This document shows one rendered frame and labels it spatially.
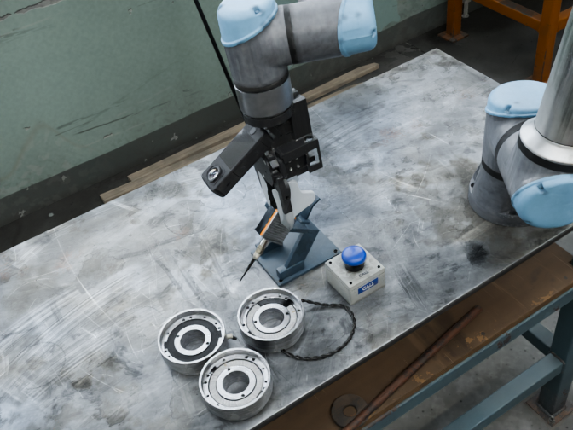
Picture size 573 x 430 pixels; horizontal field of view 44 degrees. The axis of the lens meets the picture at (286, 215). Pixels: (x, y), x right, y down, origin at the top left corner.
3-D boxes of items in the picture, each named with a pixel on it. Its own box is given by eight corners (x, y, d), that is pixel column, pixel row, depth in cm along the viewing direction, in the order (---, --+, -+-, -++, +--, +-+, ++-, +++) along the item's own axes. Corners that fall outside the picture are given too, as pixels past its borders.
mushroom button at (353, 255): (352, 286, 114) (350, 264, 110) (338, 271, 116) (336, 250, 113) (372, 274, 115) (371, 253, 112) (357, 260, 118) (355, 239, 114)
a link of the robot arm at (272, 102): (247, 100, 90) (222, 75, 96) (255, 130, 93) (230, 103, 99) (298, 78, 92) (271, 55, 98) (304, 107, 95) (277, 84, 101)
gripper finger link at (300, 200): (325, 223, 108) (313, 174, 103) (292, 240, 106) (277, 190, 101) (315, 214, 110) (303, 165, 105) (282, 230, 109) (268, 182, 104)
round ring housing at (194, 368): (164, 386, 107) (159, 370, 104) (162, 331, 115) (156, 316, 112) (233, 371, 107) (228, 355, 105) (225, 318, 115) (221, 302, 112)
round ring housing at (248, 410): (287, 381, 105) (284, 365, 102) (246, 437, 99) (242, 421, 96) (231, 353, 110) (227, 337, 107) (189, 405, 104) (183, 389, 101)
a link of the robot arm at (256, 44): (280, 8, 83) (210, 20, 84) (296, 87, 90) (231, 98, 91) (280, -21, 89) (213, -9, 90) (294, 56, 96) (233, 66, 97)
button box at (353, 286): (351, 306, 114) (350, 287, 111) (326, 280, 119) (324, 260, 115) (390, 282, 117) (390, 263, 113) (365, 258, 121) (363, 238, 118)
